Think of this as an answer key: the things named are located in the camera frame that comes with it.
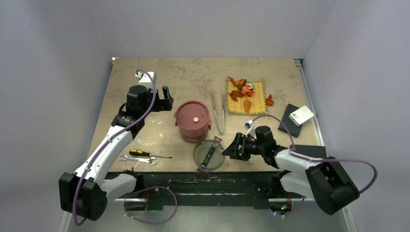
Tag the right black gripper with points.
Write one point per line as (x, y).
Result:
(233, 149)

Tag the transparent grey pot lid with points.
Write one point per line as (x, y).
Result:
(208, 156)

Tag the white small box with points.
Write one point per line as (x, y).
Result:
(301, 115)

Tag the toy food pile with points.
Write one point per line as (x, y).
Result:
(236, 93)

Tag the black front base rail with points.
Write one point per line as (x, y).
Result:
(248, 189)

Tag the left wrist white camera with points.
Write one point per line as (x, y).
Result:
(144, 80)

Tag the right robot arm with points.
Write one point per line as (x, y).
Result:
(324, 180)

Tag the wrist white camera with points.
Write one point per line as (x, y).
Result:
(250, 129)
(144, 80)

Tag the yellow food tray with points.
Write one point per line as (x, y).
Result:
(258, 105)

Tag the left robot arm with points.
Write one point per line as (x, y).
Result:
(85, 192)

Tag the red round lid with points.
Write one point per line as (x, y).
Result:
(192, 115)

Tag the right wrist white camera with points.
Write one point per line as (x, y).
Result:
(250, 129)

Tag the red shrimp toy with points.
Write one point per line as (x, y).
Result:
(247, 90)

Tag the loose red pepper slice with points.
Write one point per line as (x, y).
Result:
(269, 101)

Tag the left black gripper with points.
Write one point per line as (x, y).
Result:
(163, 104)

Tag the yellow black screwdriver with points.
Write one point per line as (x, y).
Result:
(136, 152)

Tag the red steel pot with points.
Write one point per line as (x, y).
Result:
(196, 135)

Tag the orange fried cutlet toy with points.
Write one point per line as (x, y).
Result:
(247, 105)

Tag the silver open-end wrench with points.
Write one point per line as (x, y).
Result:
(150, 160)

